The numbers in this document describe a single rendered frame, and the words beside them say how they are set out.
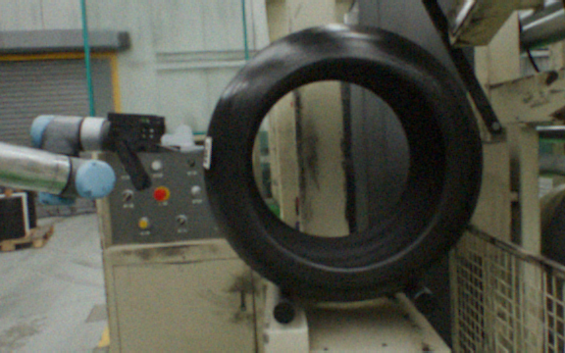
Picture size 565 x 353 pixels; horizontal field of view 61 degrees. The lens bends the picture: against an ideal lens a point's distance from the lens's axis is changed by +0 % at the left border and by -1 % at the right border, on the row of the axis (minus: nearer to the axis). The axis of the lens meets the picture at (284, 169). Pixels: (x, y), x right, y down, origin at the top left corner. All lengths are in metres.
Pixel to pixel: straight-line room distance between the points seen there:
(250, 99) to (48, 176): 0.39
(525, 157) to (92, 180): 1.04
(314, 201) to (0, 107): 9.53
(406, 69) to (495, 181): 0.49
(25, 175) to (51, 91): 9.40
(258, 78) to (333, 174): 0.45
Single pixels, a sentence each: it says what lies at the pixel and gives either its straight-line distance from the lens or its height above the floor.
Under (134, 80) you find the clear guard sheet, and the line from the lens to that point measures 1.74.
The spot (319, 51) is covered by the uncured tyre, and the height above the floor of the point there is 1.40.
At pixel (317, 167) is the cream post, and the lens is 1.30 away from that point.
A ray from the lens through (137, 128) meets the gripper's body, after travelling 1.06.
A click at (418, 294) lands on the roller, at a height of 0.92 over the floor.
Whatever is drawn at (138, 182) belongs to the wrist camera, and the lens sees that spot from 1.07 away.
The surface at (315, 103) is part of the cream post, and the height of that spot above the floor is 1.33.
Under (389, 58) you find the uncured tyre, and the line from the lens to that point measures 0.97.
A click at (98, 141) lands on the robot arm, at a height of 1.26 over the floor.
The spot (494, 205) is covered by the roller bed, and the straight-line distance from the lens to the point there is 1.35.
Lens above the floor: 1.24
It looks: 4 degrees down
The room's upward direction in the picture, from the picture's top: 4 degrees counter-clockwise
